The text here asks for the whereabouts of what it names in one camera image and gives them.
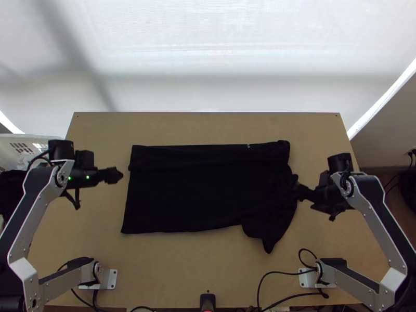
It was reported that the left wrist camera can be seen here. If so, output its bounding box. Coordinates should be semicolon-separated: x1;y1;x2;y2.
75;149;96;171

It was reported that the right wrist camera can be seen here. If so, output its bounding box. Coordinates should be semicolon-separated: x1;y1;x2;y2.
318;171;333;189

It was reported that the black cable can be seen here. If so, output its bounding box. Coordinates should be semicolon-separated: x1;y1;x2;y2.
61;187;83;211
298;248;322;278
70;287;101;312
256;270;330;312

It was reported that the black camera post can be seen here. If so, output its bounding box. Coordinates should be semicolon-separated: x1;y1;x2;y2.
199;290;216;312

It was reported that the black t-shirt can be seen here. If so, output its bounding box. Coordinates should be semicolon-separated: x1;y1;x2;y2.
120;139;300;255

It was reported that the white laundry basket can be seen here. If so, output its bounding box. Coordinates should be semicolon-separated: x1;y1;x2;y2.
0;134;55;172

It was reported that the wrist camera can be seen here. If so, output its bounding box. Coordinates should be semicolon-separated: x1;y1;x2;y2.
75;149;96;171
318;171;333;189

